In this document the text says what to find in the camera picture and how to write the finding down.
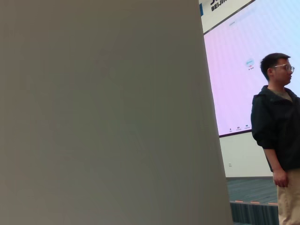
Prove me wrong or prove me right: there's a man in dark jacket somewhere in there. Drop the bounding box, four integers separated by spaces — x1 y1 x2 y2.
250 52 300 225

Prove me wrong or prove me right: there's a dark stage platform edge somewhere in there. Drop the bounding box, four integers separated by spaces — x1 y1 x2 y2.
229 200 280 225

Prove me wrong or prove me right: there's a white banner sign black text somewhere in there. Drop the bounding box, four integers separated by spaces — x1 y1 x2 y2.
198 0 256 35

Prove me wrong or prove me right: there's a large bright display screen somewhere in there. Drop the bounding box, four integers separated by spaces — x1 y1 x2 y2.
202 0 300 138

